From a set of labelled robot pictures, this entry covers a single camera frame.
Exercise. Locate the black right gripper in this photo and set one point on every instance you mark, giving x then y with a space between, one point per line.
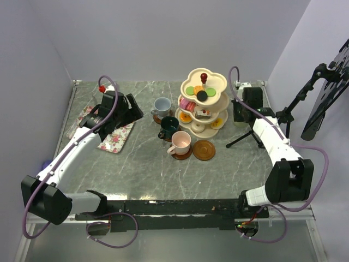
236 118

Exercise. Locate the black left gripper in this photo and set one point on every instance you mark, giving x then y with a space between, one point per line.
133 113

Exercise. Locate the brown wooden coaster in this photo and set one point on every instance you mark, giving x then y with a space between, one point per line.
158 120
169 139
184 156
203 150

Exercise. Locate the light blue mug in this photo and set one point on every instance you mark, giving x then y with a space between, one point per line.
162 107

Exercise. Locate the dark green teacup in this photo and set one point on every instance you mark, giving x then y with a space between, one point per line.
169 125

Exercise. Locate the black sandwich cookie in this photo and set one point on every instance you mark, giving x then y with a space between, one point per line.
201 96

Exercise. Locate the white toy cake slice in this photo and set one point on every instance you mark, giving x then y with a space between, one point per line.
202 114

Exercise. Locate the pink toy cake slice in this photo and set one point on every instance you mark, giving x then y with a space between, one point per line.
183 103

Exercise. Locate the orange toy tart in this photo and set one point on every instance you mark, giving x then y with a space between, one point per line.
184 118

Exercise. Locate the pink teacup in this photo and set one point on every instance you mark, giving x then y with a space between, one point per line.
181 142

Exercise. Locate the cream toy donut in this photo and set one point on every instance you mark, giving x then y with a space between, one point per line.
197 127

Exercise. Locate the red toy cake slice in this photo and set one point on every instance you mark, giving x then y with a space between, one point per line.
191 106

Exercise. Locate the light green teacup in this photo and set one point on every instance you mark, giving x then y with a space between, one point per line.
241 124

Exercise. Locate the metal fork tongs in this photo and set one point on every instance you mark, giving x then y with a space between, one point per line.
95 102

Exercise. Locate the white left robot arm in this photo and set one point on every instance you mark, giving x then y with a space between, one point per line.
44 194

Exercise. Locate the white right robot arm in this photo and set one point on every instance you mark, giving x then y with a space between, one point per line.
291 175

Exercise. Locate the floral serving tray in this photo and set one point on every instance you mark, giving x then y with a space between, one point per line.
114 142

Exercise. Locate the black tripod stand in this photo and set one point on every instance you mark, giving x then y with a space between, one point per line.
283 116

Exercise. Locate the yellow toy tart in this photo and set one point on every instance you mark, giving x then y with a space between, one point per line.
217 124

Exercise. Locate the cream three-tier cake stand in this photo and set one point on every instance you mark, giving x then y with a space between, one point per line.
217 105

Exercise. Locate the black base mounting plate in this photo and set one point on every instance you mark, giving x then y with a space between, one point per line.
176 214

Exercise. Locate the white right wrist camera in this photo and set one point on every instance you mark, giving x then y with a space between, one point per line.
240 86

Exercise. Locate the purple handle tool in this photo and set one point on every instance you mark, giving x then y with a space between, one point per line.
45 164

